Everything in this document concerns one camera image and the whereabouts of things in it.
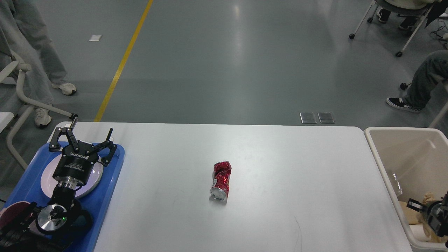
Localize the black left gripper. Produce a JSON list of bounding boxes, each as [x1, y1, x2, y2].
[[49, 116, 118, 187]]

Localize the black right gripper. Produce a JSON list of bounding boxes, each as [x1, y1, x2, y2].
[[406, 194, 448, 237]]

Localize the brown paper bag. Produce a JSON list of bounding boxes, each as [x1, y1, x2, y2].
[[399, 201, 424, 225]]

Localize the aluminium foil sheet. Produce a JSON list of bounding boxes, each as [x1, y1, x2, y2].
[[390, 172, 403, 197]]

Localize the brown paper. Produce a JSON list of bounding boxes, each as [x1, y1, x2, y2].
[[422, 192, 447, 247]]

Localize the pink plate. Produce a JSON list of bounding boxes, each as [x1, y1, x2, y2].
[[40, 154, 104, 198]]

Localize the pink mug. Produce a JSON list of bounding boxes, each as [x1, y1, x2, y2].
[[0, 201, 37, 235]]

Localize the crushed red soda can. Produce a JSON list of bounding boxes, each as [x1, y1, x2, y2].
[[210, 161, 232, 201]]

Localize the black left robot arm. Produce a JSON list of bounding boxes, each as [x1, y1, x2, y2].
[[1, 119, 125, 252]]

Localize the green plate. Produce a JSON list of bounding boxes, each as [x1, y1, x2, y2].
[[75, 177, 101, 199]]

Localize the beige plastic bin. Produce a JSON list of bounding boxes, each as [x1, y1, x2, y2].
[[364, 127, 448, 252]]

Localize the blue plastic tray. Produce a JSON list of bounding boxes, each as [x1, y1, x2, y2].
[[4, 143, 125, 252]]

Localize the dark blue mug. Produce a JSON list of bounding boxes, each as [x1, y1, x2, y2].
[[65, 209, 93, 242]]

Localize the white chair base far right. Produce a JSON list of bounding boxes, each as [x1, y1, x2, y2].
[[400, 80, 448, 128]]

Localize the grey office chair left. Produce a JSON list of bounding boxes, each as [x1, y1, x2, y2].
[[1, 49, 77, 170]]

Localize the white side table corner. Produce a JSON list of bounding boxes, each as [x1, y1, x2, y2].
[[0, 112, 14, 132]]

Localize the person in grey trousers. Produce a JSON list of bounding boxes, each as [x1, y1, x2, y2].
[[1, 0, 77, 106]]

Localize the person in blue jeans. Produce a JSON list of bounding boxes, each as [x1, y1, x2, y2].
[[386, 50, 448, 113]]

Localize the metal floor socket plates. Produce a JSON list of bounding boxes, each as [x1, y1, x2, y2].
[[299, 112, 335, 124]]

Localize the person in black seated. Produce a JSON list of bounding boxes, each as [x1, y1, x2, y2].
[[376, 0, 448, 30]]

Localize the white chair right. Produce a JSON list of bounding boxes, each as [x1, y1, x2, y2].
[[349, 0, 434, 57]]

